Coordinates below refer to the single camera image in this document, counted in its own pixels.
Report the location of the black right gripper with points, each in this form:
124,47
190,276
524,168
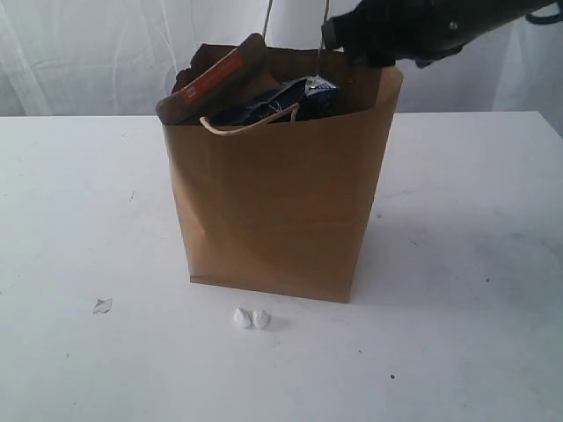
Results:
379,33

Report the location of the blue white milk carton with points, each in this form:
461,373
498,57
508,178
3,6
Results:
318,97

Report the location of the brown paper shopping bag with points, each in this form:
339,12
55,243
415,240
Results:
282,207

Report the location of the brown coffee pouch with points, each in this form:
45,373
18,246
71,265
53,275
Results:
218,78

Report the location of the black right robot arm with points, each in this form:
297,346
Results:
475,18

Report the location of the white backdrop curtain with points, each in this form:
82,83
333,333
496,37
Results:
121,57

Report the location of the small torn plastic scrap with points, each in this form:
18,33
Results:
102,306

